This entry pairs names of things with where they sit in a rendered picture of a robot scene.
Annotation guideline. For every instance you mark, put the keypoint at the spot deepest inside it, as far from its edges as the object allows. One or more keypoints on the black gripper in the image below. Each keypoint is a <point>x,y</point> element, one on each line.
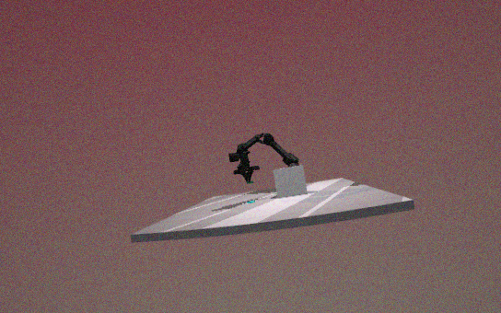
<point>247,175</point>

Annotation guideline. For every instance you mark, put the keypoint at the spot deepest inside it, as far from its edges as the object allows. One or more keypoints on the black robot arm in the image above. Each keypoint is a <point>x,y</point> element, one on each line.
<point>242,151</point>

